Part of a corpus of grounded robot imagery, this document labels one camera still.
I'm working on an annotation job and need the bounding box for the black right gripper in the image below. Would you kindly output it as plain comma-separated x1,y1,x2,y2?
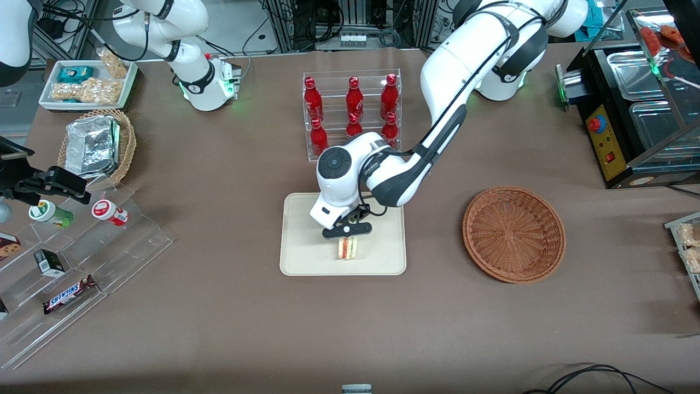
14,166,92,206

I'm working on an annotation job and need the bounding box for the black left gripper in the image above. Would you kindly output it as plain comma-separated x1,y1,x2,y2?
322,218,374,244

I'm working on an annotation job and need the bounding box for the cream rectangular tray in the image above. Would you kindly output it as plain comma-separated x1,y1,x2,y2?
279,192,407,276

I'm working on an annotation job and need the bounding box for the white rectangular snack tray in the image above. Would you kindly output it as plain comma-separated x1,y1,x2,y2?
38,59,138,113

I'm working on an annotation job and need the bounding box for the oval light wicker basket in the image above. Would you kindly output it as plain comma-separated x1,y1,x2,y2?
57,108,137,191

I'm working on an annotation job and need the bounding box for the round brown wicker basket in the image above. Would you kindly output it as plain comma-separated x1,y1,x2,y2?
462,186,567,284

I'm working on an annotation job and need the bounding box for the brown cookie box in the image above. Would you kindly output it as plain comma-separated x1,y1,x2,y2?
0,233,22,262

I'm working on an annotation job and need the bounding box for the silver foil wrapped package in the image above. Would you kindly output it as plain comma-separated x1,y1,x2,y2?
65,115,121,177

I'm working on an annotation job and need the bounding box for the small black box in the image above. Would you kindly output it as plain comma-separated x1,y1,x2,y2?
34,249,66,278

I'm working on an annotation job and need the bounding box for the clear acrylic stepped shelf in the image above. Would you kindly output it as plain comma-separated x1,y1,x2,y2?
0,183,174,370

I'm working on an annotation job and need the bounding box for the Snickers chocolate bar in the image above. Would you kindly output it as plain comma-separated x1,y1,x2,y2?
43,275,98,315

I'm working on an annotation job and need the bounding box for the large clear peanut bag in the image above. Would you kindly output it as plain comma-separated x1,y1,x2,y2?
50,78,122,105

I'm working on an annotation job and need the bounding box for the teal snack packet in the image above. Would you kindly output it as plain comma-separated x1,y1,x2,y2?
57,66,95,84

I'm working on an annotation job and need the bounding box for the clear acrylic bottle rack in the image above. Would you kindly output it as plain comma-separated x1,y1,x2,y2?
302,68,403,163

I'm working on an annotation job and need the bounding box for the small clear peanut bag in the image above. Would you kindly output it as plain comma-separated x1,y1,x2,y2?
97,48,129,80

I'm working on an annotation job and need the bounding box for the black food warmer appliance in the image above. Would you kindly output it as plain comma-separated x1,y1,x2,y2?
555,0,700,190

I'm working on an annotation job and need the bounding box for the orange fried food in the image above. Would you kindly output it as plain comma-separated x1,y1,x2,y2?
640,25,687,53

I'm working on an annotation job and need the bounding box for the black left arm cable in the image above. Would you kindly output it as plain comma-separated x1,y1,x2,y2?
350,0,553,222

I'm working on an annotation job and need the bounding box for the black floor cable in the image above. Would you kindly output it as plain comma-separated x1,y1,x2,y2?
522,364,676,394

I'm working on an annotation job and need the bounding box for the white wire rack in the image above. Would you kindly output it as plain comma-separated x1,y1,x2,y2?
664,212,700,302

